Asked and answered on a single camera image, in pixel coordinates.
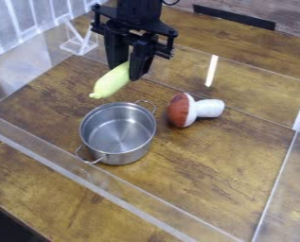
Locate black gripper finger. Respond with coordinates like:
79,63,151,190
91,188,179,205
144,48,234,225
128,42,154,81
104,31,128,69

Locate stainless steel pot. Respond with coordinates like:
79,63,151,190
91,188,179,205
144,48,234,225
75,100,156,165

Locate clear acrylic front barrier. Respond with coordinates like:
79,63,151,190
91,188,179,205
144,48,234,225
0,118,242,242

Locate red toy mushroom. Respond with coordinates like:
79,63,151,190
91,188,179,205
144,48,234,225
167,93,225,128

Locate black strip on table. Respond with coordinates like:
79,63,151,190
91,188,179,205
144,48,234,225
192,4,275,30

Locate clear acrylic triangular stand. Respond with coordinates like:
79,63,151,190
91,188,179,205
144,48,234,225
59,21,99,56

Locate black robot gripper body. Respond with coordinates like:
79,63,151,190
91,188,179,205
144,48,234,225
91,0,178,59

